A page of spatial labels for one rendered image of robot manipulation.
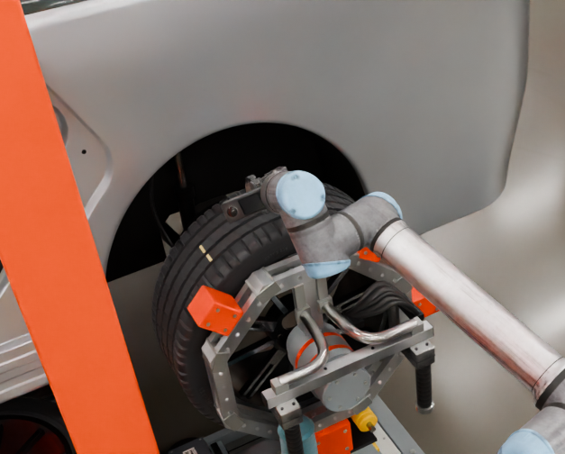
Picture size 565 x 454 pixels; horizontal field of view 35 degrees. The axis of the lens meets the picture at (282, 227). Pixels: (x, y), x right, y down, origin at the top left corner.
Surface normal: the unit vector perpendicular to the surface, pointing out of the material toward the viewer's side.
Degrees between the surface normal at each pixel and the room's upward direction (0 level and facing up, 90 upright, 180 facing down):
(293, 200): 56
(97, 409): 90
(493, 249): 0
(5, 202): 90
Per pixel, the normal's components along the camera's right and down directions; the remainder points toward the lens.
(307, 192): 0.24, -0.01
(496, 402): -0.12, -0.80
